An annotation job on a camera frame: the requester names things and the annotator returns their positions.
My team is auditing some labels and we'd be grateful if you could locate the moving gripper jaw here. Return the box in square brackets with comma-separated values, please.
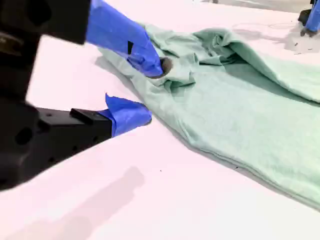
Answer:
[301, 0, 320, 38]
[42, 0, 174, 79]

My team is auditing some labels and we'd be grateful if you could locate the pale green T-shirt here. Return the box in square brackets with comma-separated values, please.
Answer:
[98, 23, 320, 211]

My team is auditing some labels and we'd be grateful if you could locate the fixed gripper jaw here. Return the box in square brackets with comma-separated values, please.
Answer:
[37, 92, 153, 174]
[297, 9, 312, 26]

